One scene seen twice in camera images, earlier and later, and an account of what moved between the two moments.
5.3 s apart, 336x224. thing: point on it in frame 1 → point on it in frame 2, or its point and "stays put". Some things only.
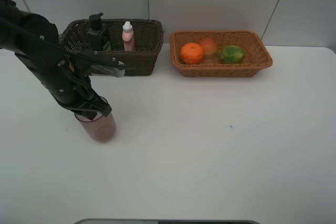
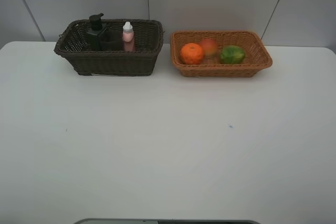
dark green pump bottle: [98, 38] stays put
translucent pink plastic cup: [102, 128] → [111, 40]
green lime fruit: [232, 54] stays put
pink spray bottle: [127, 35] stays put
